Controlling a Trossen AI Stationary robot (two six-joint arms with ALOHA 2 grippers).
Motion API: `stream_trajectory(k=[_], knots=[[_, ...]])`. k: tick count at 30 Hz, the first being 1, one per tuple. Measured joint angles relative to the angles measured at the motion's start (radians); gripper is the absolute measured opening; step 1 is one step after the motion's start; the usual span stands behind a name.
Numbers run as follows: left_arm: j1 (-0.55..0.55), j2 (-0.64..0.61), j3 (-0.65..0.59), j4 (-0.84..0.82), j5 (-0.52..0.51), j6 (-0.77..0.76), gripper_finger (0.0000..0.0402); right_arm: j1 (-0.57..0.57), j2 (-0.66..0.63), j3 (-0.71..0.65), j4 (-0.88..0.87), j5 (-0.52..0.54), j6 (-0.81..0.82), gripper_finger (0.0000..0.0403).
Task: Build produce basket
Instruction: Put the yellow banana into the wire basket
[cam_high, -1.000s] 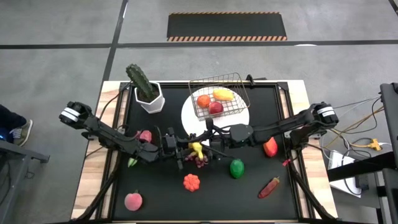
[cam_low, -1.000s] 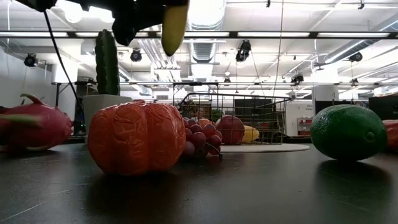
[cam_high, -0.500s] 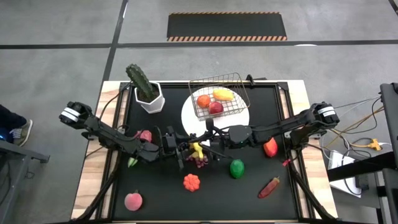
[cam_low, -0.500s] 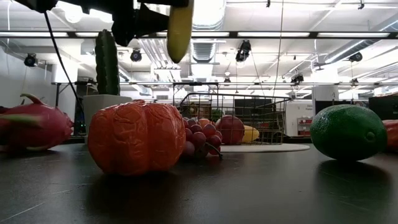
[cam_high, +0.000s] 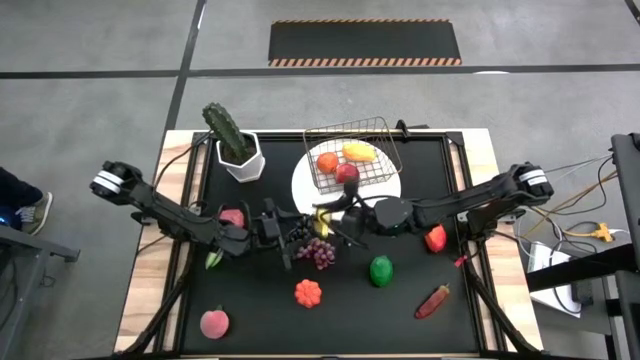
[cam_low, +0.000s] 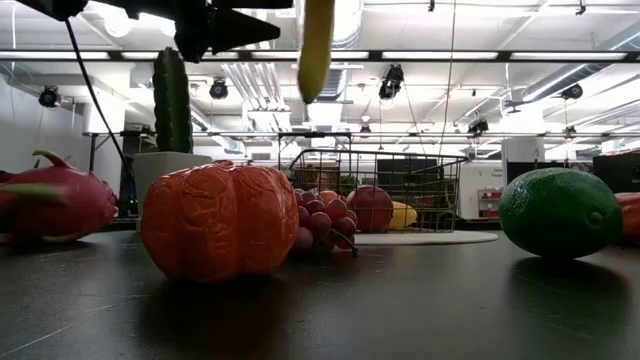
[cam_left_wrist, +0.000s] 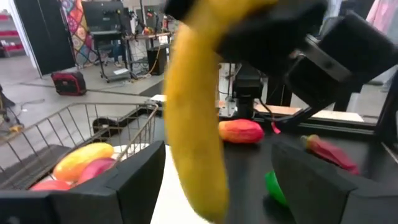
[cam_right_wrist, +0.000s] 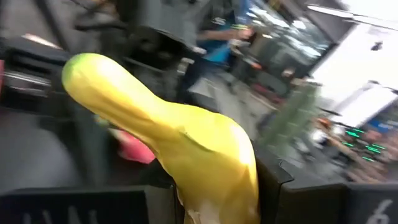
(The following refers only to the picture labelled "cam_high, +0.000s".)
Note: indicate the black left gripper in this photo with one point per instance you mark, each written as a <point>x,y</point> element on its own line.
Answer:
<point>267,230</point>

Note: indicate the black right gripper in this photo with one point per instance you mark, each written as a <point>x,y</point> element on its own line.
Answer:
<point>356,220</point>

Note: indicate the yellow banana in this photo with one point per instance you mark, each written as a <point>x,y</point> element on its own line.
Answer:
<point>322,225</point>

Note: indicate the purple grape bunch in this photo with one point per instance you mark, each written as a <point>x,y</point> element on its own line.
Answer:
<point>320,252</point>

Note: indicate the red apple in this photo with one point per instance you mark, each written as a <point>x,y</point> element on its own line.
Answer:
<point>346,173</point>

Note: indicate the orange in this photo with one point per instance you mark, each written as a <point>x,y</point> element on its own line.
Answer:
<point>327,163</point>

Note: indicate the pink dragon fruit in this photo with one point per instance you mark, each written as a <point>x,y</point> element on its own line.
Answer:
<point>232,218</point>

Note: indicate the orange red pumpkin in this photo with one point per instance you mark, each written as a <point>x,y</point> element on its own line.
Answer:
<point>308,294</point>

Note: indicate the green lime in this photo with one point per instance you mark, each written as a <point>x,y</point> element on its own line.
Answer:
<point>381,271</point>

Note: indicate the yellow orange mango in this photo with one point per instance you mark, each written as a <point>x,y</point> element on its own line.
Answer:
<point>358,152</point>

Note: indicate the red orange fruit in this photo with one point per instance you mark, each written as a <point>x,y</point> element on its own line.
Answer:
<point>436,239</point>

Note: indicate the pink peach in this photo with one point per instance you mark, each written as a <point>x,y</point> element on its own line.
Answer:
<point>215,324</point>

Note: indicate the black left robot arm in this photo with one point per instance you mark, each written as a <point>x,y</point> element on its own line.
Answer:
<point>165,215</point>

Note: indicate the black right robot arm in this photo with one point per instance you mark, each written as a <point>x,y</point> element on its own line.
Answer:
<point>475,197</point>

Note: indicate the white round plate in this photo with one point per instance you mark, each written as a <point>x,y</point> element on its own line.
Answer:
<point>302,190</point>

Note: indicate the white plant pot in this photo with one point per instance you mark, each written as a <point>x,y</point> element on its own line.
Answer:
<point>250,170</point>

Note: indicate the black table clamp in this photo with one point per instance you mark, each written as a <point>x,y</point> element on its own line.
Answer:
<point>401,127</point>

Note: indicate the red chili pepper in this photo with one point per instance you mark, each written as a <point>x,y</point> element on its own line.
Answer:
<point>431,303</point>

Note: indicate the green cactus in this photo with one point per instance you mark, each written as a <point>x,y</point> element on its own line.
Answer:
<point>225,130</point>

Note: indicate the red tag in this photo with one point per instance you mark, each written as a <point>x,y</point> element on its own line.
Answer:
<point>460,261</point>

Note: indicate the black side clamp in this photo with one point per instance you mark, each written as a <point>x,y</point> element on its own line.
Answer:
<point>137,217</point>

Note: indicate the black striped floor mat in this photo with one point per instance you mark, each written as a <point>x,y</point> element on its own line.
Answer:
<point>365,42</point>

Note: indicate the white box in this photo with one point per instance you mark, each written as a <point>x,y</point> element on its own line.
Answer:
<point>542,260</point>

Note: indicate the person's shoe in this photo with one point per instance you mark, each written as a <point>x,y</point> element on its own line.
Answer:
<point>35,214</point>

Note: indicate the yellow power splitter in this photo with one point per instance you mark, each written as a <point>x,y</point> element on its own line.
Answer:
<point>601,233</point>

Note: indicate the grey metal stand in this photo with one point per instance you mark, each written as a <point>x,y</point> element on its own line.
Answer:
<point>30,250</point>

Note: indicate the person's leg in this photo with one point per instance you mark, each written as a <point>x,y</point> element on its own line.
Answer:
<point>15,190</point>

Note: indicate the blue lit device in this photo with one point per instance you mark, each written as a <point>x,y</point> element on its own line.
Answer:
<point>5,217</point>

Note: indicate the black equipment stand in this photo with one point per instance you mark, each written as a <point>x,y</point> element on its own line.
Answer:
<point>625,175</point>

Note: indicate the black metal table frame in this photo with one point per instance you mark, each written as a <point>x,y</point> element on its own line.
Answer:
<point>454,138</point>

